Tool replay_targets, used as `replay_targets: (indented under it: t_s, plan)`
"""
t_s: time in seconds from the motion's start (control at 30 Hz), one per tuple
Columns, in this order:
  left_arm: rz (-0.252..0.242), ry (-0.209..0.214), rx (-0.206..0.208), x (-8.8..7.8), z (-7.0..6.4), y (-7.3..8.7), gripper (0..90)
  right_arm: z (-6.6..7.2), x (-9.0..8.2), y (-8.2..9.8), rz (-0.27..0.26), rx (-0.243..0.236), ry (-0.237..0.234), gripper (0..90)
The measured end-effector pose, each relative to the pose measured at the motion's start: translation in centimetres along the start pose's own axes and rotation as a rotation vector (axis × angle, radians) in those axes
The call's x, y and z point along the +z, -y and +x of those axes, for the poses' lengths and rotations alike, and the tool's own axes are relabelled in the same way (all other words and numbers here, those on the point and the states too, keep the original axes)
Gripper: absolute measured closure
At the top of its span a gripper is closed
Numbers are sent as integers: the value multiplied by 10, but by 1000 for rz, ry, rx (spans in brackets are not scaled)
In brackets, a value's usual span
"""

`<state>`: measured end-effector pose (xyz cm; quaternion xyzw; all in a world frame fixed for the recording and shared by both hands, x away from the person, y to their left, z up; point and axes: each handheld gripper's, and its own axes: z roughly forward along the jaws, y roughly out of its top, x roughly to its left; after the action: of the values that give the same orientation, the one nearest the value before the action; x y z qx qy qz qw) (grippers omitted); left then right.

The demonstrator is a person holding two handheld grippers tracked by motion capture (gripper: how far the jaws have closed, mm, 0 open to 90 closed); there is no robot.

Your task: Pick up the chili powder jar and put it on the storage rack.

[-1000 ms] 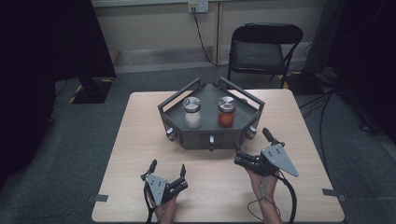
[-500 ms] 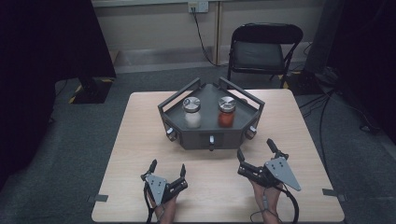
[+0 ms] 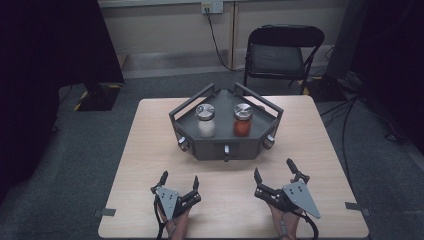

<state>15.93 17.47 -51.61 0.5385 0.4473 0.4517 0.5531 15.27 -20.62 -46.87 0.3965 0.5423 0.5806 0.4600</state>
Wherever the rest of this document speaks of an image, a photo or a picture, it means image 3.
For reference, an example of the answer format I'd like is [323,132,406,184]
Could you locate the black power cable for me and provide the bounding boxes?
[204,7,245,72]

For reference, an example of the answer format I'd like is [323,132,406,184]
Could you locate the white wall socket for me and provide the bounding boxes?
[200,1,225,15]

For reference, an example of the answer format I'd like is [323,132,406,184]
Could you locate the hand-held gripper black cable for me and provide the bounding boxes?
[299,211,320,240]
[153,195,168,240]

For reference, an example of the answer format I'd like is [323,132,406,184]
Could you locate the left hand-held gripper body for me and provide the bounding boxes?
[150,184,203,222]

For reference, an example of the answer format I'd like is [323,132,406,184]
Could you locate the grey tape strip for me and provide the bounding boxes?
[92,207,117,218]
[344,201,372,217]

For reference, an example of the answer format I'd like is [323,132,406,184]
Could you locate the black floor cables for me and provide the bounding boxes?
[319,94,409,189]

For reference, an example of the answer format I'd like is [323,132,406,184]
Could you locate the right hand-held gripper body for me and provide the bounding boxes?
[253,179,322,220]

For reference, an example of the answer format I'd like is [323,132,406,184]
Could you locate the left hand-held gripper black cable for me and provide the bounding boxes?
[153,195,168,240]

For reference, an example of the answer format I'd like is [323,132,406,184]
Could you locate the dark curtain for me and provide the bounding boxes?
[0,0,125,205]
[324,0,424,155]

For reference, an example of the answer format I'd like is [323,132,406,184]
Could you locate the black folding chair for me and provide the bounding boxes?
[242,23,326,96]

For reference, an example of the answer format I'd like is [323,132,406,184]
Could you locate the black stand base yellow stripes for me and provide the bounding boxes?
[73,82,124,113]

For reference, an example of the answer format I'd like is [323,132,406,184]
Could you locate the red powder jar metal lid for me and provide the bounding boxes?
[232,102,255,138]

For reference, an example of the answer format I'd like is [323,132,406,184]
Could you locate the right hand-held gripper black cable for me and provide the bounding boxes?
[299,211,320,240]

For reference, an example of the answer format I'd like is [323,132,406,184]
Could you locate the white powder jar metal lid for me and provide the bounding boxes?
[194,102,217,139]

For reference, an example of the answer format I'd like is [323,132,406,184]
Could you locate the dark grey corner rack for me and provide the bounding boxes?
[168,82,285,164]

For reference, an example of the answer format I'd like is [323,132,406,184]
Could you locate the person's left hand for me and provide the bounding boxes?
[162,207,191,240]

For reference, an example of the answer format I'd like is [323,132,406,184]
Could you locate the person's right hand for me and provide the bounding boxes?
[267,202,306,240]

